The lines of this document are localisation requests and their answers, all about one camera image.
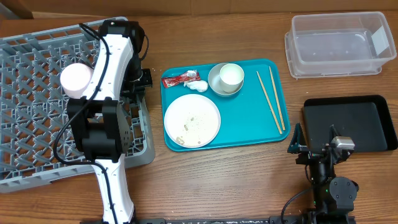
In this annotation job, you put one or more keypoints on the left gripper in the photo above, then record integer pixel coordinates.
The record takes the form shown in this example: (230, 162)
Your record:
(136, 91)

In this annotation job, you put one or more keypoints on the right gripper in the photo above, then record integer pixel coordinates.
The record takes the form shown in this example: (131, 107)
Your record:
(313, 154)

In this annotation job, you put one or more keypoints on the small pink-white bowl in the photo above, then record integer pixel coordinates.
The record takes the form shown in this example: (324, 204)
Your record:
(75, 78)

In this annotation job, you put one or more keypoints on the grey bowl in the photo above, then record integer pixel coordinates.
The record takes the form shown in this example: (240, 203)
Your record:
(214, 81)

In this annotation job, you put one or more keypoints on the white cup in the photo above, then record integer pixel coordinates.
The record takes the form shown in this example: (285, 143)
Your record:
(231, 77)

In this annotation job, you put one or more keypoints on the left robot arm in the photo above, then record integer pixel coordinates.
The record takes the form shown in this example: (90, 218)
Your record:
(95, 112)

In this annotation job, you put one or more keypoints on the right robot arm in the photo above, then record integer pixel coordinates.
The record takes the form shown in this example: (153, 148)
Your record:
(333, 196)

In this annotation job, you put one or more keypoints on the black plastic tray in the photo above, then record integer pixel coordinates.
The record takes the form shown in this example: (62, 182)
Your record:
(365, 119)

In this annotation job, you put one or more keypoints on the red snack wrapper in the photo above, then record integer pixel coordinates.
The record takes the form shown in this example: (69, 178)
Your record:
(188, 76)

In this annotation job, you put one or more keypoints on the teal plastic tray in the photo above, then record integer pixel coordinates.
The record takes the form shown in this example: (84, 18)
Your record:
(246, 118)

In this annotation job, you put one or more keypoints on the crumpled white tissue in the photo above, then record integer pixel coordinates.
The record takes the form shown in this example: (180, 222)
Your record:
(199, 85)

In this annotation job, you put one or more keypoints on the large white dirty plate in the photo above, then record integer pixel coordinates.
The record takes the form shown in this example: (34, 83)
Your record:
(192, 121)

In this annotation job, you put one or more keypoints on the left wooden chopstick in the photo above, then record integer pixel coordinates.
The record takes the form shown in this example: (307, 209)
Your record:
(269, 103)

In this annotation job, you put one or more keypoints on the clear plastic bin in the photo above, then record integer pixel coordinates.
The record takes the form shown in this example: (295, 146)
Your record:
(338, 44)

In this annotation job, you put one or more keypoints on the grey plastic dish rack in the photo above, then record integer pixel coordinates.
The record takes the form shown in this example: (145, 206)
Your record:
(33, 105)

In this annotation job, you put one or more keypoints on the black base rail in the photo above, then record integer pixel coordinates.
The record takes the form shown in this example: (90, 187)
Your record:
(271, 220)

